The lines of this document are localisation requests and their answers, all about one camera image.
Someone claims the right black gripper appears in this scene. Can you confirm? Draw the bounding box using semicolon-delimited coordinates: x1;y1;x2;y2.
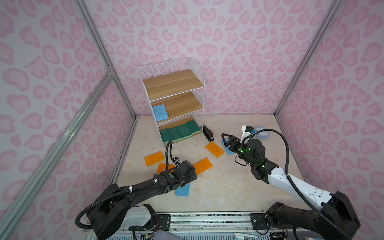
221;133;257;168

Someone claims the orange sponge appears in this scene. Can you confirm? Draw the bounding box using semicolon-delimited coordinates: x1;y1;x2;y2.
205;142;225;158
144;151;165;167
194;158;213;175
157;163;175;175

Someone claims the green sponge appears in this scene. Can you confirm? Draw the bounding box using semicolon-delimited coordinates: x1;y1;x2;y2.
160;129;173;144
179;123;193;139
170;126;183;142
186;120;201;135

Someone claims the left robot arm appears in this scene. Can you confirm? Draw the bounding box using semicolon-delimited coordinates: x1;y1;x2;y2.
75;141;198;240

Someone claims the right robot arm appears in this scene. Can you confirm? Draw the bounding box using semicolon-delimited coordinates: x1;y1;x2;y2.
222;126;361;240

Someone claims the orange sponge back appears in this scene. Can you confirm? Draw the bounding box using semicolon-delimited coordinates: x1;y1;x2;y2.
205;142;225;158

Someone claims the black stapler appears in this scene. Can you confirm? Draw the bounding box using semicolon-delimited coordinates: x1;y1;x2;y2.
203;124;214;142

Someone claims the light blue round container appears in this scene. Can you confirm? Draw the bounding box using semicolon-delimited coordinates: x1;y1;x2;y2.
255;126;270;140

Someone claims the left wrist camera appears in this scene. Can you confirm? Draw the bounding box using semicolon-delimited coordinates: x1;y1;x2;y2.
172;157;181;167

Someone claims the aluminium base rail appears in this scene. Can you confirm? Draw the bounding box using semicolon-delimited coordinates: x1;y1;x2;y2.
83;209;343;240

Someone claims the white wire wooden shelf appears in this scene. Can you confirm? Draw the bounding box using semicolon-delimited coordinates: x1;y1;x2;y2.
138;58;206;146

